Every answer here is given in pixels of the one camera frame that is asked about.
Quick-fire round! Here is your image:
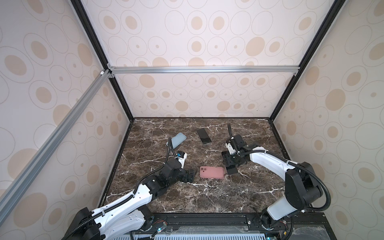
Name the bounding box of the black phone purple edge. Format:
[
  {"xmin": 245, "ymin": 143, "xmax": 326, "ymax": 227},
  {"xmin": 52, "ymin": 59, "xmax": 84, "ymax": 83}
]
[{"xmin": 226, "ymin": 166, "xmax": 238, "ymax": 175}]

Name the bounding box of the pink phone case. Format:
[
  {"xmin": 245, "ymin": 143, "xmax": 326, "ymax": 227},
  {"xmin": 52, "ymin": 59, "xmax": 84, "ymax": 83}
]
[{"xmin": 200, "ymin": 166, "xmax": 225, "ymax": 179}]

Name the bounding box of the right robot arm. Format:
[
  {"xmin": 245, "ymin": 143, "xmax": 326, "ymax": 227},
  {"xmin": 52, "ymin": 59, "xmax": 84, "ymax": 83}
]
[{"xmin": 222, "ymin": 133, "xmax": 332, "ymax": 229}]

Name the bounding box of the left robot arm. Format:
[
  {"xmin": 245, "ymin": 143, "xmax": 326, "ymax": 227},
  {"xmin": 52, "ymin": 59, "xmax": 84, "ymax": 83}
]
[{"xmin": 63, "ymin": 158, "xmax": 196, "ymax": 240}]

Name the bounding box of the light blue case far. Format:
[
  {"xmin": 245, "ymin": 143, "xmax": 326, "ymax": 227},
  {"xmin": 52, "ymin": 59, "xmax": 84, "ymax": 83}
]
[{"xmin": 171, "ymin": 133, "xmax": 187, "ymax": 150}]

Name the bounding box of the black phone grey edge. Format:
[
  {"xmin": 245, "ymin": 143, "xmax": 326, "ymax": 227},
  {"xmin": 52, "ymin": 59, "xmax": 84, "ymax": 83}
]
[{"xmin": 197, "ymin": 128, "xmax": 212, "ymax": 145}]

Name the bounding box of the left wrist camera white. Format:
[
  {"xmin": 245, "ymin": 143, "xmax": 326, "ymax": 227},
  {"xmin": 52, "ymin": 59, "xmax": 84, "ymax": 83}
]
[{"xmin": 177, "ymin": 151, "xmax": 188, "ymax": 169}]

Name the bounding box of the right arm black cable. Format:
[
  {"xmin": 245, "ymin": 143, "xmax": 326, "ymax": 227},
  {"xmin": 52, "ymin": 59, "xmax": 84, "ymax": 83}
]
[{"xmin": 227, "ymin": 122, "xmax": 331, "ymax": 240}]

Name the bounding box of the horizontal aluminium rail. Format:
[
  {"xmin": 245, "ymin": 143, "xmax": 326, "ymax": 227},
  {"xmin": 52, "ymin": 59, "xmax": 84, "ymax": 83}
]
[{"xmin": 109, "ymin": 65, "xmax": 300, "ymax": 75}]

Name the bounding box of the black base frame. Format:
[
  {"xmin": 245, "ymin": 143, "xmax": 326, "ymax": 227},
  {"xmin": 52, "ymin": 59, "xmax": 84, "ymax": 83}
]
[{"xmin": 77, "ymin": 212, "xmax": 337, "ymax": 240}]

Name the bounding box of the left slanted aluminium rail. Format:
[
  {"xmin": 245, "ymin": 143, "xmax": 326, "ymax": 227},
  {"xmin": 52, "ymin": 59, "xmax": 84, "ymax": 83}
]
[{"xmin": 1, "ymin": 69, "xmax": 112, "ymax": 224}]

